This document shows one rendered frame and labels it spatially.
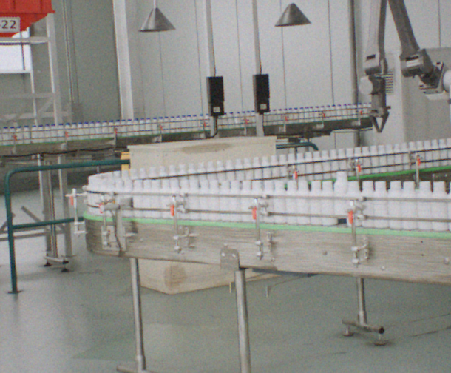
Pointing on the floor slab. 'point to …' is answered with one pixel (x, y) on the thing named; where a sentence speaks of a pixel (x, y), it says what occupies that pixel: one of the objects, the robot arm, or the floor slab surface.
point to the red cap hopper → (16, 19)
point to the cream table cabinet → (222, 149)
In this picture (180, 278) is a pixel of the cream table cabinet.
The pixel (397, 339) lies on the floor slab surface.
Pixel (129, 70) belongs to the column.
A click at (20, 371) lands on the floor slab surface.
